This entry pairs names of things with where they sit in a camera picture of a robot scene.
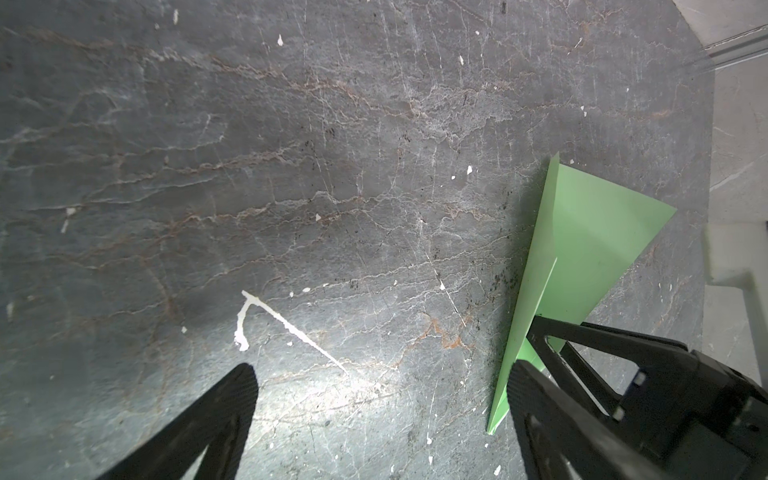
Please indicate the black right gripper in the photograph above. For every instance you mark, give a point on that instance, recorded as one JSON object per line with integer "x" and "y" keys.
{"x": 690, "y": 415}

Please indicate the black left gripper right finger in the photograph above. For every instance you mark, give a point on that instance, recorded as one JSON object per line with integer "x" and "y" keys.
{"x": 558, "y": 437}

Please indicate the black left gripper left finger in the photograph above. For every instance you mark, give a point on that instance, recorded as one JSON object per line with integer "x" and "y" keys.
{"x": 213, "y": 429}

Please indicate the light green paper sheet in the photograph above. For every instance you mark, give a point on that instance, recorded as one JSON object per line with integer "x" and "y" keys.
{"x": 588, "y": 233}

